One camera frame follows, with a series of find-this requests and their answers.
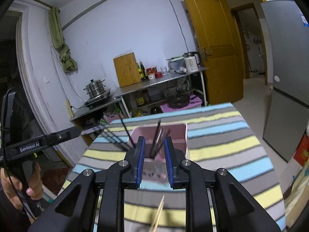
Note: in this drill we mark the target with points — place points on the wooden chopstick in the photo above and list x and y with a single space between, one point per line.
158 212

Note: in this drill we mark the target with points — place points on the white round magnet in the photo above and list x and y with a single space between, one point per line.
277 78

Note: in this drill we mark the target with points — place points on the steel counter table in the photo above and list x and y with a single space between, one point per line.
154 82

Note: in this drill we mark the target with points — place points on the small steel side table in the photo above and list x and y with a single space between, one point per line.
96 112

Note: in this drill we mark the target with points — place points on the black frying pan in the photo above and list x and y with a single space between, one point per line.
177 101

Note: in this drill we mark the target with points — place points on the green curtain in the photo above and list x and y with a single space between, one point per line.
64 53

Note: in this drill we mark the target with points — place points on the grey refrigerator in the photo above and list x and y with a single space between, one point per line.
287 89

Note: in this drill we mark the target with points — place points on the wooden cutting board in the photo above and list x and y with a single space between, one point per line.
127 70

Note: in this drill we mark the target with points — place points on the black induction cooker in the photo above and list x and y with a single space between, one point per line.
96 101

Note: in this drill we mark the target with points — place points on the yellow wooden door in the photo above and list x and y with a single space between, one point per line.
212 41

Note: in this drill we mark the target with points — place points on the white wall switch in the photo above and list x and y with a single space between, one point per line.
45 79

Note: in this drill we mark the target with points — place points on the pink plastic utensil holder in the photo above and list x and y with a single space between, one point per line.
178 137

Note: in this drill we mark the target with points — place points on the stainless steel pot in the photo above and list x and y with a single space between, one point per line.
95 88

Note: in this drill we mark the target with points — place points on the striped tablecloth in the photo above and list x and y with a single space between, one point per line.
217 149

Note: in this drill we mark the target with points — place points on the air conditioner pipe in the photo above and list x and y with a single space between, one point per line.
179 24

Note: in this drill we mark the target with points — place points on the clear drinking glass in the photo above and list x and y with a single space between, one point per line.
164 70

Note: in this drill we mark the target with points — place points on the person's left hand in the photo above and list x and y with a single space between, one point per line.
36 186

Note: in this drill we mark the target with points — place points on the red jar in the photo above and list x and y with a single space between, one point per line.
151 75

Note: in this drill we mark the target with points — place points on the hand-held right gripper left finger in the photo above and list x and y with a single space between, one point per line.
140 164

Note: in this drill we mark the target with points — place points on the yellow power strip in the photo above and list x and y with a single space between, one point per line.
69 108

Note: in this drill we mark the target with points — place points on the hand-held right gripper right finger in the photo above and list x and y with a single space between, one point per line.
169 164

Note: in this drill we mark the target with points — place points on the dark glass bottle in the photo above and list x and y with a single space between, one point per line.
143 72

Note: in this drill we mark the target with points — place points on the purple stool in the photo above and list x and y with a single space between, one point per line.
195 102

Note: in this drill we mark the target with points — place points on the cardboard box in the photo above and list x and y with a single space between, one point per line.
298 198

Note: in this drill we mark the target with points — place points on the red box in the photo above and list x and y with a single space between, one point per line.
301 152

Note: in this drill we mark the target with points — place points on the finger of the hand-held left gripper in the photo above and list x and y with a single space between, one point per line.
65 135

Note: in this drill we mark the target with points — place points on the clear plastic container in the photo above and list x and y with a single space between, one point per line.
175 65

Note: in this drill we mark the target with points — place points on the yellow oil bottle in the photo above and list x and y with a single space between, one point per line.
138 73

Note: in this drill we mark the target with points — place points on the white electric kettle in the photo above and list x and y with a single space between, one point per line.
190 62

